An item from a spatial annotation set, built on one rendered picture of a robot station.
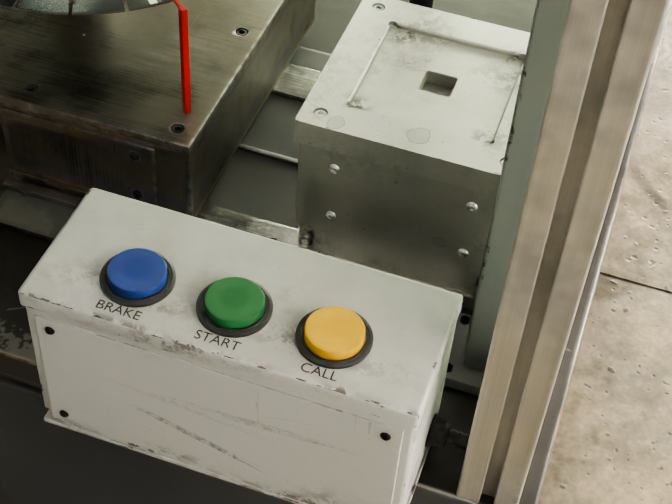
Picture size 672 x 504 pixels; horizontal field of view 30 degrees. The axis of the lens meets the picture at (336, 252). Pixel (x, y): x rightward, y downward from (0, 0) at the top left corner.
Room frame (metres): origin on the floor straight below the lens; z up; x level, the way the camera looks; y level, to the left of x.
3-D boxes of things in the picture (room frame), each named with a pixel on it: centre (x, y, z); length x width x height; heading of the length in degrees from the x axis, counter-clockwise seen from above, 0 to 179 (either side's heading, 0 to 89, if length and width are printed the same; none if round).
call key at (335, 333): (0.52, 0.00, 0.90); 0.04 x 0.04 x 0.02
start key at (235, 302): (0.54, 0.06, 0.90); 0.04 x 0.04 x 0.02
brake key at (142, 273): (0.56, 0.13, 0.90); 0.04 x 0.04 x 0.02
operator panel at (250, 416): (0.55, 0.06, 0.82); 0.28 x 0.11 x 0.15; 74
